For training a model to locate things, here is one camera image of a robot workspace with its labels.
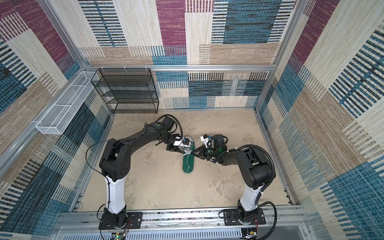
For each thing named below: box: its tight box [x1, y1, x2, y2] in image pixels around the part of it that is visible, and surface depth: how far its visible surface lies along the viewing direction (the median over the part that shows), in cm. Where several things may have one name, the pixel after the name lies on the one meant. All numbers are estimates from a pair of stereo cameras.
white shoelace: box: [182, 148, 193, 173], surface depth 92 cm
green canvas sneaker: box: [182, 135, 196, 175], surface depth 92 cm
